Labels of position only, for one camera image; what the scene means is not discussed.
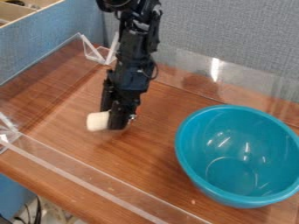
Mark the clear acrylic left barrier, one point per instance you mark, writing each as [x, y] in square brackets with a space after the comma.
[29, 93]

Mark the clear acrylic back barrier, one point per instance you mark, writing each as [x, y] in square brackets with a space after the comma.
[228, 83]

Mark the white brown toy mushroom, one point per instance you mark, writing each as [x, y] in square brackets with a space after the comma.
[97, 121]

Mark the clear acrylic barrier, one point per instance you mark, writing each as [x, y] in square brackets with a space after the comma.
[228, 83]
[92, 179]
[29, 93]

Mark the wooden shelf unit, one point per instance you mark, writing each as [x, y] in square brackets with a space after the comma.
[14, 10]

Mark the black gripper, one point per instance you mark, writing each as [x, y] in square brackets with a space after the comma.
[125, 83]

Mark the clear acrylic front barrier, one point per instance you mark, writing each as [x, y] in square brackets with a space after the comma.
[92, 179]

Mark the blue plastic bowl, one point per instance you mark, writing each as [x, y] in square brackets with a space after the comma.
[239, 154]

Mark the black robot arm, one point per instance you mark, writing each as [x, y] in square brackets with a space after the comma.
[138, 17]

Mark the clear acrylic corner bracket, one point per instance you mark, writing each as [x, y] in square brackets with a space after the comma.
[100, 54]

